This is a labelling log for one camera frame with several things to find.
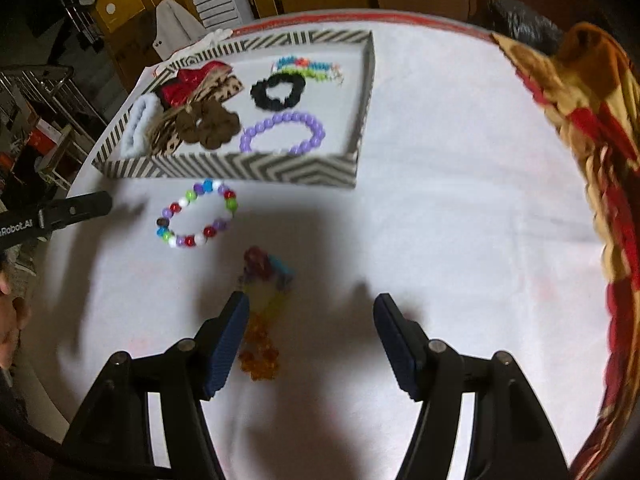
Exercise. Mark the striped cardboard box tray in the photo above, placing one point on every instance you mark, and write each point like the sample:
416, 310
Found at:
250, 170

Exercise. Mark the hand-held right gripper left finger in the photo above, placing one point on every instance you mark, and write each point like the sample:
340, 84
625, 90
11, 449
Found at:
227, 340

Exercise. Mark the floral red yellow blanket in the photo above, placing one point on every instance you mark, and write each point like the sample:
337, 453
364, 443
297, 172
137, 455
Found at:
600, 120

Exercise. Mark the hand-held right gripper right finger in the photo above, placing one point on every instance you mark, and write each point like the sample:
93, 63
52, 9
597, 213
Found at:
395, 345

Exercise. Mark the white scrunchie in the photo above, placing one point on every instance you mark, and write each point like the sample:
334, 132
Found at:
137, 125

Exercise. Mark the metal stair railing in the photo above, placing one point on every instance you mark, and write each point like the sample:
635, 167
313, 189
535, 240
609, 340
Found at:
45, 85

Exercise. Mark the white jacket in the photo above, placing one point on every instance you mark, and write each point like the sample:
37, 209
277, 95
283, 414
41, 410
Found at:
175, 27

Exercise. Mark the black plastic bag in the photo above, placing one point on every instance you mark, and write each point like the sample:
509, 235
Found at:
525, 22

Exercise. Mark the red shiny hair bow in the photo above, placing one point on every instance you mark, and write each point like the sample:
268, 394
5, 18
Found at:
187, 85

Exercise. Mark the white glove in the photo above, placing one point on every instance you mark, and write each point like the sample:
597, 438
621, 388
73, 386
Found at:
210, 40

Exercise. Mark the person's left hand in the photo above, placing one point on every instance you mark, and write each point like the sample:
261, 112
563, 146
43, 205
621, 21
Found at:
12, 320

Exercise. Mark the black scrunchie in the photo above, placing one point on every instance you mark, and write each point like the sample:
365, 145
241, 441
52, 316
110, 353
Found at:
260, 97

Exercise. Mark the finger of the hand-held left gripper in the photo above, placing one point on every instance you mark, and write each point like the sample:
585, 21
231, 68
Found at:
80, 210

